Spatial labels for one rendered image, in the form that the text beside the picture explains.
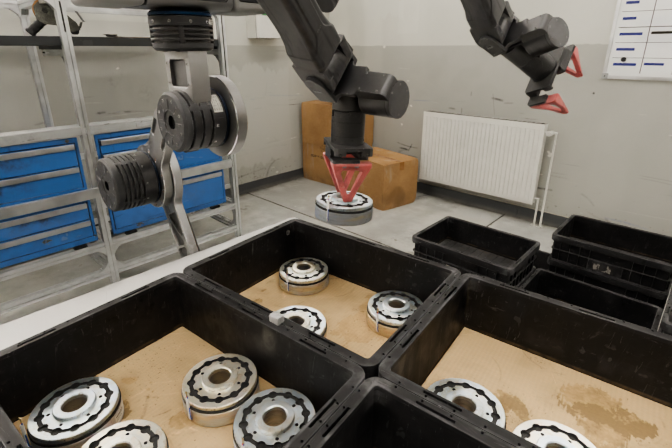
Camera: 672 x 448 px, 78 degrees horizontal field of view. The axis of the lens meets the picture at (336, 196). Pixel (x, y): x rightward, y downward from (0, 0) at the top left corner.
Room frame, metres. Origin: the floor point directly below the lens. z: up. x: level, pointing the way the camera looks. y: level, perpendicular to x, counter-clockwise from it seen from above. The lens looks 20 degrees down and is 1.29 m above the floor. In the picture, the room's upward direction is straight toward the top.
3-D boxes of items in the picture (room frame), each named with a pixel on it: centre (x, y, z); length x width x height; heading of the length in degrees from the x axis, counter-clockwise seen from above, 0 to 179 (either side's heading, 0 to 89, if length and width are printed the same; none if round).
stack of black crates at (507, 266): (1.46, -0.54, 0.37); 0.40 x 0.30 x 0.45; 47
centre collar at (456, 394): (0.41, -0.16, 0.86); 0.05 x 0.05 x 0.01
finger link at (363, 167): (0.69, -0.02, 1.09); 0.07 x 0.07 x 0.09; 12
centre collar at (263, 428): (0.39, 0.08, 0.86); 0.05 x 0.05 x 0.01
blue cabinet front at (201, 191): (2.35, 0.98, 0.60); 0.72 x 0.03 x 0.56; 137
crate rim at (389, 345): (0.64, 0.03, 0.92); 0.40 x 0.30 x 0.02; 53
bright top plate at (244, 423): (0.39, 0.08, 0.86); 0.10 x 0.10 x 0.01
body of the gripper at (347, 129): (0.70, -0.02, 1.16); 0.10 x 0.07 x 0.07; 12
